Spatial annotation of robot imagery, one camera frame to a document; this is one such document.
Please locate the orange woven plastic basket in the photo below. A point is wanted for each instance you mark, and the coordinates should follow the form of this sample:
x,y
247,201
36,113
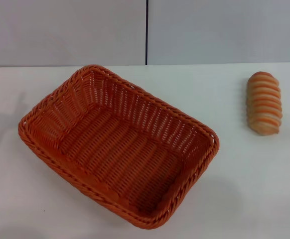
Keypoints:
x,y
120,154

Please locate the striped toy bread loaf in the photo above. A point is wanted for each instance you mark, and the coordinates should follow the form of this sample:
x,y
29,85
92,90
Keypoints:
x,y
263,104

